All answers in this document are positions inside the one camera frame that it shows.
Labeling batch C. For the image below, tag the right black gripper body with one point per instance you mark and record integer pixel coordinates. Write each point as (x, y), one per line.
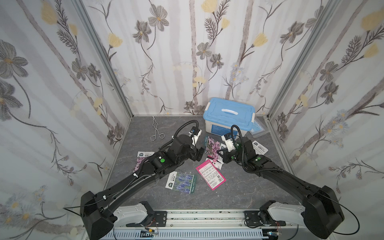
(227, 155)

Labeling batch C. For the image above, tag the hollyhock pink flower packet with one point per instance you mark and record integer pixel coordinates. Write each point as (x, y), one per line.
(216, 163)

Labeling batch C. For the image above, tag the clear bag of masks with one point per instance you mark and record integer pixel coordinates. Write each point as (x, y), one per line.
(259, 128)

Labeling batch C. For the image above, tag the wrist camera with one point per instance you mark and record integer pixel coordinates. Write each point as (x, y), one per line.
(229, 142)
(195, 134)

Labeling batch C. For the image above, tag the white slotted cable duct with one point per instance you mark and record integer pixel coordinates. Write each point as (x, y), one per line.
(184, 234)

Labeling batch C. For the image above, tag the blue lid storage box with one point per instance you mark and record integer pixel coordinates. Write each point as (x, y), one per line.
(221, 114)

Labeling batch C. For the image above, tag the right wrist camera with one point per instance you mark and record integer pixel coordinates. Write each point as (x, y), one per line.
(229, 142)

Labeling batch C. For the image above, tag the metal scissor tongs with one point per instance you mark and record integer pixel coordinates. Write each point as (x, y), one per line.
(157, 133)

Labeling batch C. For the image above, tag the purple flower seed packet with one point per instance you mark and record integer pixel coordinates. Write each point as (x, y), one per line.
(141, 156)

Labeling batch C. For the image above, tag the white cosmos seed packet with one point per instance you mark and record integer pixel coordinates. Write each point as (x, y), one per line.
(259, 148)

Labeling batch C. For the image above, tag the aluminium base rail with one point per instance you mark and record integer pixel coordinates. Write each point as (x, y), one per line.
(144, 218)

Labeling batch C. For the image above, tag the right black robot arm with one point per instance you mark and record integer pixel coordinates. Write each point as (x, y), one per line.
(319, 209)

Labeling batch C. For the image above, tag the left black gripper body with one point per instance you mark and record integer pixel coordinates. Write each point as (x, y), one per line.
(197, 152)

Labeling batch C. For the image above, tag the pink phlox seed packet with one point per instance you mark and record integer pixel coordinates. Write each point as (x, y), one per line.
(212, 147)

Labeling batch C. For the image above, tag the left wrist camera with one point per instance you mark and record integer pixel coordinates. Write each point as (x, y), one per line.
(195, 134)

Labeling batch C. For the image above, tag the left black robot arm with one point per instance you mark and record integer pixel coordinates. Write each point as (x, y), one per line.
(98, 211)

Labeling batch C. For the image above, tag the lavender seed packet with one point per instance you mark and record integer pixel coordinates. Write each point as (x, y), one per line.
(180, 182)

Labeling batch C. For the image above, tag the pink back seed packet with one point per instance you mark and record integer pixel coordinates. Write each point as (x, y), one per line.
(211, 175)

